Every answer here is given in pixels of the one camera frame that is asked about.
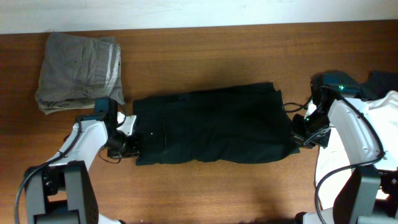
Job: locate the black shorts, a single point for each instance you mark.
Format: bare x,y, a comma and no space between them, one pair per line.
243,124

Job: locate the dark garment pile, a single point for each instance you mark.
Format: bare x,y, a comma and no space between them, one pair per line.
377,86

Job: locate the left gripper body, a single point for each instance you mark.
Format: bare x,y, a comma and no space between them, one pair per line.
131,149

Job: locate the folded grey shorts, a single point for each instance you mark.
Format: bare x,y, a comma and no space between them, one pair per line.
77,70

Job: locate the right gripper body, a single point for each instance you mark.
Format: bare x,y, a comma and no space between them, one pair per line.
301,137

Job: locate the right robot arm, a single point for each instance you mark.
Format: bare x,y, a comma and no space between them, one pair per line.
370,194

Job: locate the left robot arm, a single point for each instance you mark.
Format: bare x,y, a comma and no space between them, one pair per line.
60,189

